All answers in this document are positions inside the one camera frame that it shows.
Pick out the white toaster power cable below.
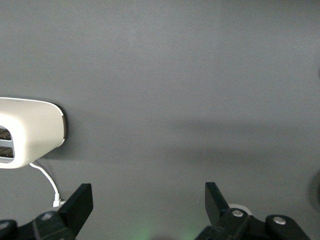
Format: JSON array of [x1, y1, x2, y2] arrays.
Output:
[[29, 162, 67, 208]]

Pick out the white two-slot toaster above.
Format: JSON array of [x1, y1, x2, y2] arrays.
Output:
[[0, 96, 68, 170]]

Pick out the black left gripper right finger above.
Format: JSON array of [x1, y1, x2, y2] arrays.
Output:
[[194, 182, 311, 240]]

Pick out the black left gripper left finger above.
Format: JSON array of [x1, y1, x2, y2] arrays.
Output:
[[0, 183, 94, 240]]

